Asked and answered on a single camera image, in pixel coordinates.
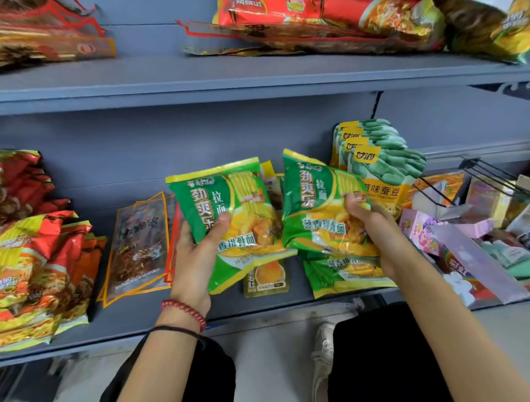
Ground pink cartoon toy box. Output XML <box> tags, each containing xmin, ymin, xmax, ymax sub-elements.
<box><xmin>398</xmin><ymin>208</ymin><xmax>444</xmax><ymax>258</ymax></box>

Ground person's right leg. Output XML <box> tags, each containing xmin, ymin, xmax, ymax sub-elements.
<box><xmin>327</xmin><ymin>301</ymin><xmax>456</xmax><ymax>402</ymax></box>

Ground person's right forearm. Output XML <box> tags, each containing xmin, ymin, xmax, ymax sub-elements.
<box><xmin>389</xmin><ymin>266</ymin><xmax>530</xmax><ymax>402</ymax></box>

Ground black cord wristband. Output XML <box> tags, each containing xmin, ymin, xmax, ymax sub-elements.
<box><xmin>146</xmin><ymin>326</ymin><xmax>206</xmax><ymax>341</ymax></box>

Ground orange red noodle packet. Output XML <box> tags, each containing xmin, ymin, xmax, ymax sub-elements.
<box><xmin>322</xmin><ymin>0</ymin><xmax>446</xmax><ymax>52</ymax></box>

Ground clear orange-edged snack packet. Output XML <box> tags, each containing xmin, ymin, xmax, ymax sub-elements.
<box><xmin>96</xmin><ymin>191</ymin><xmax>178</xmax><ymax>303</ymax></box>
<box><xmin>102</xmin><ymin>197</ymin><xmax>171</xmax><ymax>308</ymax></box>

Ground person's left forearm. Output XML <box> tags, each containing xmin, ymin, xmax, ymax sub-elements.
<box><xmin>118</xmin><ymin>299</ymin><xmax>211</xmax><ymax>402</ymax></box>

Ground stack of orange noodle packets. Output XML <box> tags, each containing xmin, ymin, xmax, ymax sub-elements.
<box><xmin>0</xmin><ymin>210</ymin><xmax>108</xmax><ymax>353</ymax></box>

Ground pile of red snack packets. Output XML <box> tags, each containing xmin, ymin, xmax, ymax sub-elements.
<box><xmin>0</xmin><ymin>149</ymin><xmax>72</xmax><ymax>226</ymax></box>

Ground orange snack packet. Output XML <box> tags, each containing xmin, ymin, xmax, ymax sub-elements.
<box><xmin>402</xmin><ymin>171</ymin><xmax>467</xmax><ymax>210</ymax></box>

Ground small gold sauce packet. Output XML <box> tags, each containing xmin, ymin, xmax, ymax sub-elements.
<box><xmin>243</xmin><ymin>259</ymin><xmax>290</xmax><ymax>298</ymax></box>

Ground white sneaker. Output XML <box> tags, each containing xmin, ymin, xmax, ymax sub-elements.
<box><xmin>311</xmin><ymin>322</ymin><xmax>337</xmax><ymax>402</ymax></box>

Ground person's left hand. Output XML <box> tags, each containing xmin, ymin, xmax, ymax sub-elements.
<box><xmin>169</xmin><ymin>212</ymin><xmax>232</xmax><ymax>312</ymax></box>

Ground grey lower shelf board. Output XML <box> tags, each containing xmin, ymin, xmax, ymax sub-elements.
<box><xmin>0</xmin><ymin>232</ymin><xmax>530</xmax><ymax>368</ymax></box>

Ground pile of flat red-edged packets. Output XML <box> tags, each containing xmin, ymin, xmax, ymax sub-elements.
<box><xmin>0</xmin><ymin>0</ymin><xmax>117</xmax><ymax>70</ymax></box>

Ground pink yellow toy box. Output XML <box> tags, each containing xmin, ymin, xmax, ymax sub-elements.
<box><xmin>465</xmin><ymin>176</ymin><xmax>515</xmax><ymax>229</ymax></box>

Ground pale green toy box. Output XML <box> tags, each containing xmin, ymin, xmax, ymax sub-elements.
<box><xmin>479</xmin><ymin>239</ymin><xmax>530</xmax><ymax>281</ymax></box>

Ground clear red-edged snack packet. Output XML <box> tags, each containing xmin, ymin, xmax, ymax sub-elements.
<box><xmin>164</xmin><ymin>202</ymin><xmax>184</xmax><ymax>287</ymax></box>

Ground colourful rainbow toy box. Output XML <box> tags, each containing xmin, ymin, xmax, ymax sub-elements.
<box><xmin>438</xmin><ymin>244</ymin><xmax>502</xmax><ymax>310</ymax></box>

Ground small yellow white packet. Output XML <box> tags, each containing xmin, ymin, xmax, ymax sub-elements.
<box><xmin>259</xmin><ymin>160</ymin><xmax>286</xmax><ymax>212</ymax></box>

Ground flat clear red-edged packets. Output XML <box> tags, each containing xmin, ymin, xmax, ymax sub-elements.
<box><xmin>177</xmin><ymin>19</ymin><xmax>417</xmax><ymax>57</ymax></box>

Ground black wire shelf divider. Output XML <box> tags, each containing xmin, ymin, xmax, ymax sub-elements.
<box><xmin>412</xmin><ymin>156</ymin><xmax>530</xmax><ymax>208</ymax></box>

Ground person's right hand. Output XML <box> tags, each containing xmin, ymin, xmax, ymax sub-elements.
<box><xmin>345</xmin><ymin>192</ymin><xmax>415</xmax><ymax>283</ymax></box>

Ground person's left leg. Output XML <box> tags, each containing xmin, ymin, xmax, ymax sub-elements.
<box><xmin>100</xmin><ymin>335</ymin><xmax>237</xmax><ymax>402</ymax></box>

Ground yellow green noodle packet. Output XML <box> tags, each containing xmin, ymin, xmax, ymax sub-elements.
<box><xmin>449</xmin><ymin>0</ymin><xmax>530</xmax><ymax>65</ymax></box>

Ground dark brown snack packet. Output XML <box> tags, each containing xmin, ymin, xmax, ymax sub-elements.
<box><xmin>437</xmin><ymin>0</ymin><xmax>512</xmax><ymax>52</ymax></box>

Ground red bead bracelet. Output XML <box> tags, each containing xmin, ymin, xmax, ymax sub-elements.
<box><xmin>161</xmin><ymin>299</ymin><xmax>207</xmax><ymax>333</ymax></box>

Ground grey upper shelf board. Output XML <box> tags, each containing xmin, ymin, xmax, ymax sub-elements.
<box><xmin>0</xmin><ymin>53</ymin><xmax>530</xmax><ymax>117</ymax></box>

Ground grey shelf board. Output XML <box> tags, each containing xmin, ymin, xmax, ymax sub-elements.
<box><xmin>0</xmin><ymin>232</ymin><xmax>530</xmax><ymax>368</ymax></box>
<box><xmin>0</xmin><ymin>53</ymin><xmax>530</xmax><ymax>117</ymax></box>

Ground person's leg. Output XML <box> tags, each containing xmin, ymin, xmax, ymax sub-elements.
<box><xmin>327</xmin><ymin>301</ymin><xmax>456</xmax><ymax>402</ymax></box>
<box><xmin>100</xmin><ymin>335</ymin><xmax>237</xmax><ymax>402</ymax></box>

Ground green bean snack packet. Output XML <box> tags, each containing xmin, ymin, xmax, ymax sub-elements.
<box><xmin>347</xmin><ymin>144</ymin><xmax>427</xmax><ymax>219</ymax></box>
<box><xmin>336</xmin><ymin>126</ymin><xmax>401</xmax><ymax>167</ymax></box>
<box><xmin>342</xmin><ymin>134</ymin><xmax>410</xmax><ymax>167</ymax></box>
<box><xmin>330</xmin><ymin>119</ymin><xmax>393</xmax><ymax>169</ymax></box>

